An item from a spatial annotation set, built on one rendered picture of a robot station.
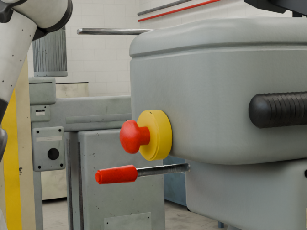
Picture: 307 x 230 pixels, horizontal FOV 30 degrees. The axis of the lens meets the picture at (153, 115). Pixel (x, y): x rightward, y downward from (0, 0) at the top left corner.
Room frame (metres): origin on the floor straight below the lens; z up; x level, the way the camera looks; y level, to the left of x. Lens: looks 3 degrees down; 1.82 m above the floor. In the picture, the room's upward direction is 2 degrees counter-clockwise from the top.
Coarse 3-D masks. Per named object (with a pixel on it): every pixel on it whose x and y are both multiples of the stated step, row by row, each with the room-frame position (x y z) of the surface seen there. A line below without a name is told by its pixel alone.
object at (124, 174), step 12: (108, 168) 0.76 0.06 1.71; (120, 168) 0.76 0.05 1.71; (132, 168) 0.77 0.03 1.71; (144, 168) 0.78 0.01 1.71; (156, 168) 0.79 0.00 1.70; (168, 168) 0.80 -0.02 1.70; (180, 168) 0.81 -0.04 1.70; (96, 180) 0.76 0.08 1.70; (108, 180) 0.75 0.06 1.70; (120, 180) 0.76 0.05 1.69; (132, 180) 0.77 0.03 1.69
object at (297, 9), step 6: (276, 0) 0.79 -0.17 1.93; (282, 0) 0.78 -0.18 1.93; (288, 0) 0.78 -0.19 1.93; (294, 0) 0.77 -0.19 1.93; (300, 0) 0.77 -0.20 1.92; (306, 0) 0.76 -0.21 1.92; (282, 6) 0.78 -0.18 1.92; (288, 6) 0.78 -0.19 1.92; (294, 6) 0.77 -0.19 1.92; (300, 6) 0.77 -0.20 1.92; (306, 6) 0.76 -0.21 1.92; (300, 12) 0.77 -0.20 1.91; (306, 12) 0.76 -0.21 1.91
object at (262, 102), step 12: (264, 96) 0.56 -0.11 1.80; (276, 96) 0.57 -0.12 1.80; (288, 96) 0.57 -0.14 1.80; (300, 96) 0.58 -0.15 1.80; (252, 108) 0.57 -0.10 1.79; (264, 108) 0.56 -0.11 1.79; (276, 108) 0.56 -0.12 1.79; (288, 108) 0.56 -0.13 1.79; (300, 108) 0.57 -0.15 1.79; (252, 120) 0.57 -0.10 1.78; (264, 120) 0.56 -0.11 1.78; (276, 120) 0.56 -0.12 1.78; (288, 120) 0.57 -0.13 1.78; (300, 120) 0.58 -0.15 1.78
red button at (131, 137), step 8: (128, 120) 0.67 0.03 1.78; (128, 128) 0.66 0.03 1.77; (136, 128) 0.65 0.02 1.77; (144, 128) 0.67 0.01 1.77; (120, 136) 0.67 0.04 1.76; (128, 136) 0.65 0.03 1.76; (136, 136) 0.65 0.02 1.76; (144, 136) 0.66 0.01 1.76; (128, 144) 0.65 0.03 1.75; (136, 144) 0.65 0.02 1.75; (144, 144) 0.67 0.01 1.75; (128, 152) 0.66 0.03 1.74; (136, 152) 0.66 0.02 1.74
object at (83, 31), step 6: (78, 30) 0.76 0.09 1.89; (84, 30) 0.75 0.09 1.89; (90, 30) 0.75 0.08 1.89; (96, 30) 0.76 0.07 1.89; (102, 30) 0.76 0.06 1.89; (108, 30) 0.76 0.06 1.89; (114, 30) 0.77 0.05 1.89; (120, 30) 0.77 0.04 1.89; (126, 30) 0.78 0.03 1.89; (132, 30) 0.78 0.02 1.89; (138, 30) 0.79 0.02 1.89; (144, 30) 0.79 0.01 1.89; (150, 30) 0.79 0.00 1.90
